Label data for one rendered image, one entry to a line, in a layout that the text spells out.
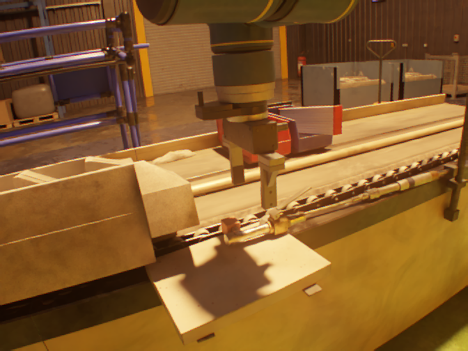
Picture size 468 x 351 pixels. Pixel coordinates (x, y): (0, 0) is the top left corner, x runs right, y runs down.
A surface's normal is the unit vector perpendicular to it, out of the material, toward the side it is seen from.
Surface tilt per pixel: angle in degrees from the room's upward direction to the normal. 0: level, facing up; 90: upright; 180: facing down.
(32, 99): 88
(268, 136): 90
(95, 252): 80
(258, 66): 90
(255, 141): 90
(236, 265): 0
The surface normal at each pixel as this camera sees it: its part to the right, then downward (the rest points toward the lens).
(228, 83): -0.49, 0.36
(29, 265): 0.40, 0.15
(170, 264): -0.08, -0.93
